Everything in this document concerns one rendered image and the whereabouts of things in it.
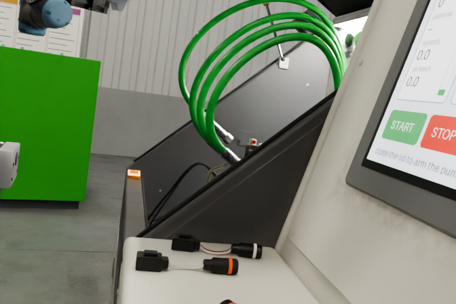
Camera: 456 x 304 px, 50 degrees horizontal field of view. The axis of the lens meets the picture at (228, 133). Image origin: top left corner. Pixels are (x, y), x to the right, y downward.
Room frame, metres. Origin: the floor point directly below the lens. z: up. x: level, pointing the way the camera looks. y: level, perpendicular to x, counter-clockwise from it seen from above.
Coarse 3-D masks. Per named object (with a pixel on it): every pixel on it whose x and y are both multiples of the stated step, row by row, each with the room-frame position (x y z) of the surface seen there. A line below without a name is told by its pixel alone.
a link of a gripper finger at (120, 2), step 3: (111, 0) 1.54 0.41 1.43; (114, 0) 1.55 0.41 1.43; (117, 0) 1.55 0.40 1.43; (120, 0) 1.56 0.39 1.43; (123, 0) 1.57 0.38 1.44; (126, 0) 1.58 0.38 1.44; (132, 0) 1.60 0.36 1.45; (117, 3) 1.56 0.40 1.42; (120, 3) 1.56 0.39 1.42; (123, 3) 1.57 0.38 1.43; (117, 6) 1.56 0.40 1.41; (120, 6) 1.57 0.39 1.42; (123, 6) 1.57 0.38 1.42; (117, 9) 1.56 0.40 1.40; (120, 9) 1.57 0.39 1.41
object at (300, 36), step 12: (276, 36) 0.82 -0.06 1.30; (288, 36) 0.82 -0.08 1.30; (300, 36) 0.82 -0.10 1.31; (312, 36) 0.83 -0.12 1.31; (252, 48) 0.81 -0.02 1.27; (264, 48) 0.81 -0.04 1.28; (324, 48) 0.83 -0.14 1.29; (240, 60) 0.81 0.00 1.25; (336, 60) 0.84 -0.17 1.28; (228, 72) 0.80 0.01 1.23; (336, 72) 0.84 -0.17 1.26; (216, 84) 0.81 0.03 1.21; (336, 84) 0.84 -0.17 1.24; (216, 96) 0.80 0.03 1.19; (216, 144) 0.80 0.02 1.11; (228, 156) 0.80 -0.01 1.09
